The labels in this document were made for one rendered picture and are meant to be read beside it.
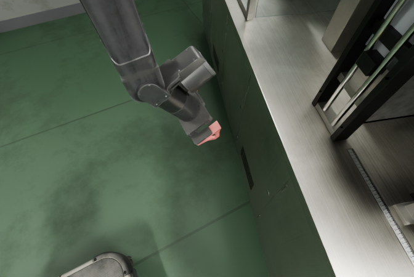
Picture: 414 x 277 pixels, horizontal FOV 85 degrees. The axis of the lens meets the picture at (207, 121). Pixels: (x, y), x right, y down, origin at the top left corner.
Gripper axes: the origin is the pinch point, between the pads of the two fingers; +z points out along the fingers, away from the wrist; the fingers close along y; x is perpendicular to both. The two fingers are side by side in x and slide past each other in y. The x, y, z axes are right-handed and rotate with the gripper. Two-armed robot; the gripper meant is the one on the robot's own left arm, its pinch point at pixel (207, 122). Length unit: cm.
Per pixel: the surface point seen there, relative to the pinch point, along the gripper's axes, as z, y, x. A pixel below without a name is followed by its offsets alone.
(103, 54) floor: 79, 186, 74
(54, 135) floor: 51, 106, 122
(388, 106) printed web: 33, -16, -44
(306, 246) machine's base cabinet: 36, -37, 2
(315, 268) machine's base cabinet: 35, -42, 3
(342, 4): 32, 24, -61
